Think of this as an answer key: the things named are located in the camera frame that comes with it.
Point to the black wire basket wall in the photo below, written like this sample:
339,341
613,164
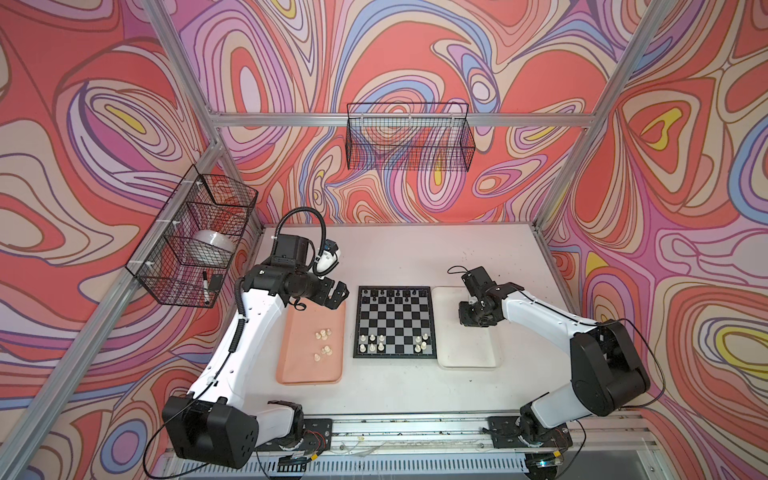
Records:
409,136
187,256

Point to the black wire basket back wall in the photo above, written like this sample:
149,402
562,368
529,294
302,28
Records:
409,136

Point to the black marker in basket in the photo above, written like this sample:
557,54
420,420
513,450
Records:
205,289

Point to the pink plastic tray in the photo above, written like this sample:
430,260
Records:
312,346

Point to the black white chess board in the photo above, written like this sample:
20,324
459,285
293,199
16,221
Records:
395,322

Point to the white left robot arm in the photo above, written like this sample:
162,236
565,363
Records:
208,424

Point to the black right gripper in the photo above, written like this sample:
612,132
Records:
468,321

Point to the white plastic tray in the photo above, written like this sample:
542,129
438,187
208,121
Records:
460,347

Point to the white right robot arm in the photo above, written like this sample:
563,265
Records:
606,371

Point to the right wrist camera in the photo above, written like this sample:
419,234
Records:
477,282

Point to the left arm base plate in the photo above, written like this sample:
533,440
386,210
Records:
313,437

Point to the white roll in basket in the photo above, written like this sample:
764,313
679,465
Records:
209,248

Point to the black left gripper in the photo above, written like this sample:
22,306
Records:
322,296

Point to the black wire basket left wall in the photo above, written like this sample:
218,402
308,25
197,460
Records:
187,256

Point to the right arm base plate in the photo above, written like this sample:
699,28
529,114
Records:
522,432

